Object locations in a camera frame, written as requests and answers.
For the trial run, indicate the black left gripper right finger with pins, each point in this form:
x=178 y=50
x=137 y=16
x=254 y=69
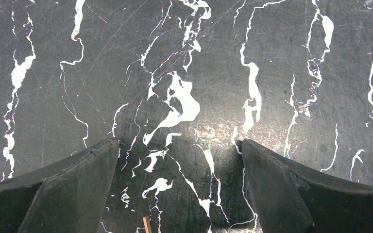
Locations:
x=292 y=198

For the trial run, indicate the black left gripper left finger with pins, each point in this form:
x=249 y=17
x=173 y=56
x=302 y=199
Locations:
x=65 y=197

